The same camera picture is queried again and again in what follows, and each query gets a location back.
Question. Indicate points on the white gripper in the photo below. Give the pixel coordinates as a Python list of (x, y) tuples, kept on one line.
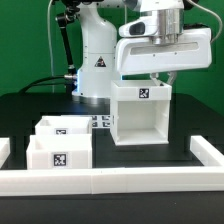
[(138, 54)]

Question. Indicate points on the white drawer cabinet box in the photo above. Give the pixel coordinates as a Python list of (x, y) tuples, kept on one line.
[(139, 111)]

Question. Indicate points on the white drawer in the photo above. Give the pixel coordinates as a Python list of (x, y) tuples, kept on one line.
[(59, 152), (57, 125)]

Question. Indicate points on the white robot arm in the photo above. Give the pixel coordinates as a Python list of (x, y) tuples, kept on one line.
[(158, 41)]

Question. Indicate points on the paper sheet with markers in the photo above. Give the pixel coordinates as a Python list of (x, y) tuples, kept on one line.
[(96, 121)]

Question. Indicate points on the white right fence rail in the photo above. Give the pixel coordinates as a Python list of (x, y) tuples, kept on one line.
[(205, 152)]

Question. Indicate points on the white fence rail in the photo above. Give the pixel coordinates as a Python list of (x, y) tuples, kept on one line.
[(4, 150), (205, 152), (103, 181)]

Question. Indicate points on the white front fence rail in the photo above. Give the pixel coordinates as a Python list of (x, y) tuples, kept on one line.
[(103, 181)]

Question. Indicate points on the white left fence rail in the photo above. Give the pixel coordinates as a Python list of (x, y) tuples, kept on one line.
[(4, 150)]

